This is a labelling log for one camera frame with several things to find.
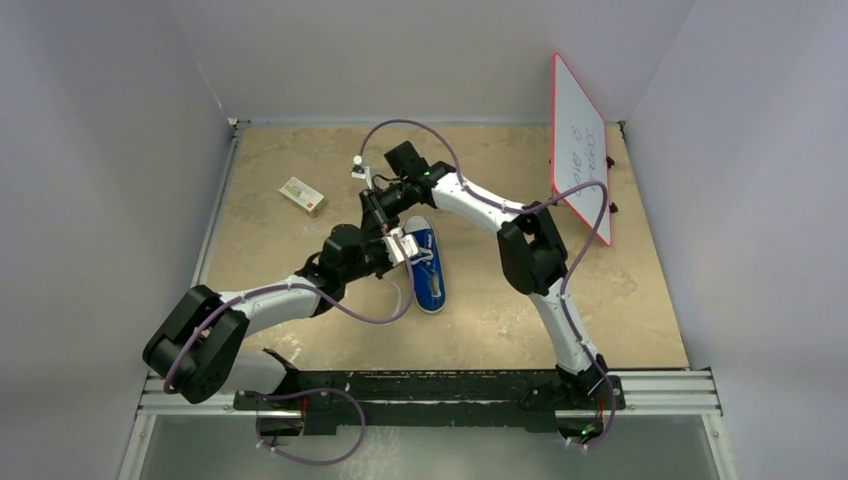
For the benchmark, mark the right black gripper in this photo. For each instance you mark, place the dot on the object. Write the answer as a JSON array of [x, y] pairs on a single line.
[[371, 204]]

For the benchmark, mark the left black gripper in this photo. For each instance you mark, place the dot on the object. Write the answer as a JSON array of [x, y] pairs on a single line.
[[380, 243]]

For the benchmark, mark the blue canvas sneaker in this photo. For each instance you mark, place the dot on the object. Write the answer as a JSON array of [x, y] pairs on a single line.
[[427, 270]]

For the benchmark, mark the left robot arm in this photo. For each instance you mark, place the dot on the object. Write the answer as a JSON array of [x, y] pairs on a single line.
[[198, 348]]

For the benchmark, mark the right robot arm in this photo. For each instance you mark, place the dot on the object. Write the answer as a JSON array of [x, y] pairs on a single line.
[[533, 257]]

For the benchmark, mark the small white red box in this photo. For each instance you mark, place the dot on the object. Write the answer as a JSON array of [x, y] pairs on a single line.
[[304, 197]]

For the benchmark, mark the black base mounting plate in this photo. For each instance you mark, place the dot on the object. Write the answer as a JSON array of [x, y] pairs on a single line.
[[532, 399]]

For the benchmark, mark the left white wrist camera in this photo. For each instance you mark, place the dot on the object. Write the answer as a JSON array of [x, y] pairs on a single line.
[[400, 246]]

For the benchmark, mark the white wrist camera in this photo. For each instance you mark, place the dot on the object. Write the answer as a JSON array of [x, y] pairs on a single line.
[[359, 170], [400, 246]]

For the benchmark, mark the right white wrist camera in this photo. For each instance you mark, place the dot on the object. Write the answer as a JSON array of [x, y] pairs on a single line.
[[359, 170]]

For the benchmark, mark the white board red frame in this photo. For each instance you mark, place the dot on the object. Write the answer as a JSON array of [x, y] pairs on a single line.
[[572, 105]]

